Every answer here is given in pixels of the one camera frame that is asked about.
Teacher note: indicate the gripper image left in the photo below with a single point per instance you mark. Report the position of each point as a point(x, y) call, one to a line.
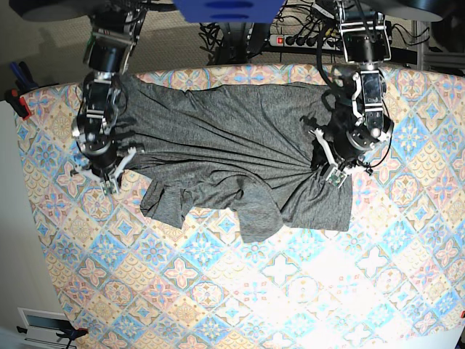
point(105, 167)

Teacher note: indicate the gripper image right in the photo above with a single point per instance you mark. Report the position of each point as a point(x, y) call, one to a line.
point(344, 155)

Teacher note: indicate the grey t-shirt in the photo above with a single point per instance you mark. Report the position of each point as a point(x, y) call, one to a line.
point(247, 148)

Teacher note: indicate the red black clamp left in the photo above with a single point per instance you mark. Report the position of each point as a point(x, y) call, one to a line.
point(18, 103)

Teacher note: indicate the patterned tile tablecloth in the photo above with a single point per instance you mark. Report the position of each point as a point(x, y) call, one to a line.
point(397, 273)

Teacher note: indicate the white power strip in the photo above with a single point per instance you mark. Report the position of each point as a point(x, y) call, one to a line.
point(306, 42)

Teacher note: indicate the black clamp bottom left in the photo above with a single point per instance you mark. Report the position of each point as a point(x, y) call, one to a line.
point(69, 334)

